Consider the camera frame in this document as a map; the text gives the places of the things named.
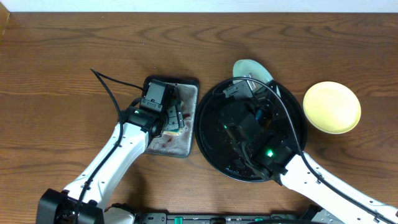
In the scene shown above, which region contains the green yellow sponge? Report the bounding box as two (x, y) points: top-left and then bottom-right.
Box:
(163, 128), (183, 136)

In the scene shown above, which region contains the light blue streaked plate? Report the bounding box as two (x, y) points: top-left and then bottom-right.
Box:
(233, 59), (274, 84)

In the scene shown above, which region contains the yellow plate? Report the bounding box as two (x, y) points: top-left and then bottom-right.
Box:
(303, 82), (361, 134)

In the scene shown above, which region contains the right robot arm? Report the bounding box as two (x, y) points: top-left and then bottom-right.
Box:
(219, 93), (397, 223)

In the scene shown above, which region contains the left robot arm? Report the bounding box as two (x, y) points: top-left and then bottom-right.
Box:
(36, 101), (187, 223)

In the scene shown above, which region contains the black round serving tray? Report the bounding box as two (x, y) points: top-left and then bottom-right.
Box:
(194, 77), (307, 182)

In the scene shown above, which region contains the black rectangular soapy tray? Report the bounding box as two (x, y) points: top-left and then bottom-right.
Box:
(144, 76), (199, 158)

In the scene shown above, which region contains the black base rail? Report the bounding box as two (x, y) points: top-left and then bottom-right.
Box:
(134, 212), (310, 224)

